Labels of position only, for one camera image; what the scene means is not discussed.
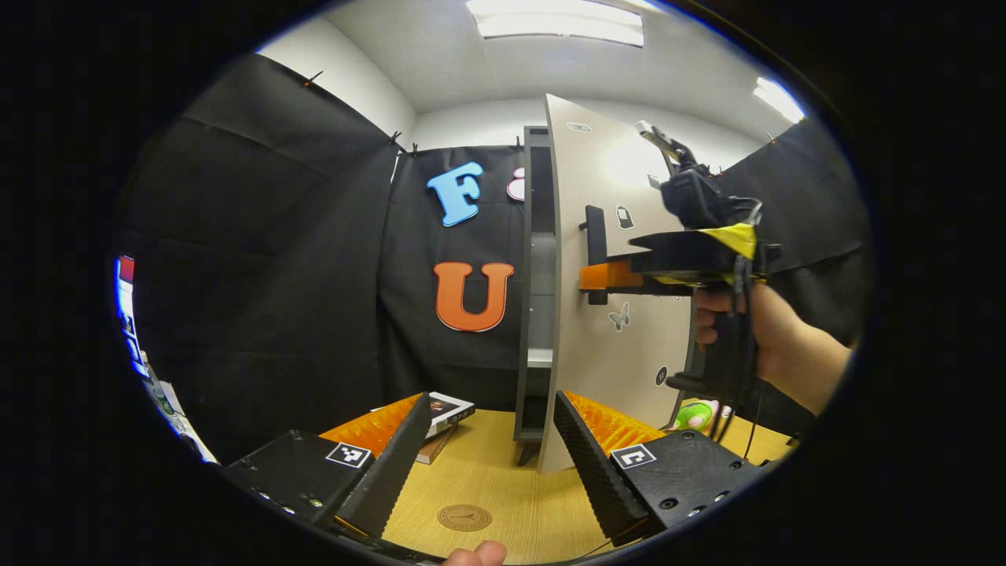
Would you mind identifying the white book with dark cover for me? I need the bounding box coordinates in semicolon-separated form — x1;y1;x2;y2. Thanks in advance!
424;391;476;439

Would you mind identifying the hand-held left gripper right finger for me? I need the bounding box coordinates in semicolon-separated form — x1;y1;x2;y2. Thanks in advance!
553;390;766;549

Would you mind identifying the large ceiling light panel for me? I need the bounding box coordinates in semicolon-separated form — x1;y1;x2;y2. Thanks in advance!
465;0;645;48

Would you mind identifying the brown book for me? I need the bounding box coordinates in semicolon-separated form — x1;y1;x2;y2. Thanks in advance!
415;424;459;465

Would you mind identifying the black cabinet door handle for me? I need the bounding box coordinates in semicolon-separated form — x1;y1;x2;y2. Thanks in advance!
580;205;608;306

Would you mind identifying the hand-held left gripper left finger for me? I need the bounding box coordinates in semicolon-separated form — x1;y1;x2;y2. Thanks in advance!
224;391;434;540

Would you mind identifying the black backdrop cloth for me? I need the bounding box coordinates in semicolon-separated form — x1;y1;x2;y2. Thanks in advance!
114;55;873;465

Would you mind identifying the computer screen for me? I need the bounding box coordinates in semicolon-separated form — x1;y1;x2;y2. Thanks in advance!
114;253;150;378

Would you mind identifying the grey cabinet door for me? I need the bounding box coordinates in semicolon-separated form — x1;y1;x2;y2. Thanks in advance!
538;94;697;474

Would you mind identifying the green plush toy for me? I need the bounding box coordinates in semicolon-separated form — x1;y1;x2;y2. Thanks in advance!
672;399;733;433

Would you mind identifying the small ceiling light panel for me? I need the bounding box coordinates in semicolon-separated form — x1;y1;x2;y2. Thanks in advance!
753;76;806;124

